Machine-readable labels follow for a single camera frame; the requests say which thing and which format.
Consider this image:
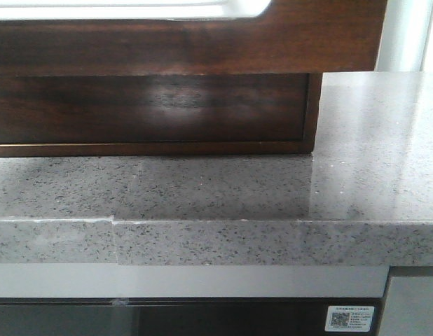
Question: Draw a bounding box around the white QR code sticker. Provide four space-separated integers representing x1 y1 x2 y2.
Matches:
324 306 375 333

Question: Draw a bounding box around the black glass appliance door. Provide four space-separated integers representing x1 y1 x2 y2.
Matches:
0 297 383 335

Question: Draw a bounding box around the grey cabinet panel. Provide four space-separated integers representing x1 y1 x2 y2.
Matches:
378 267 433 335

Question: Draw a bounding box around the dark wooden drawer cabinet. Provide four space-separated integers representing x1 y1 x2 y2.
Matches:
0 73 322 158

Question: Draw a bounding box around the white pleated curtain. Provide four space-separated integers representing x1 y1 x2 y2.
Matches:
375 1 433 73

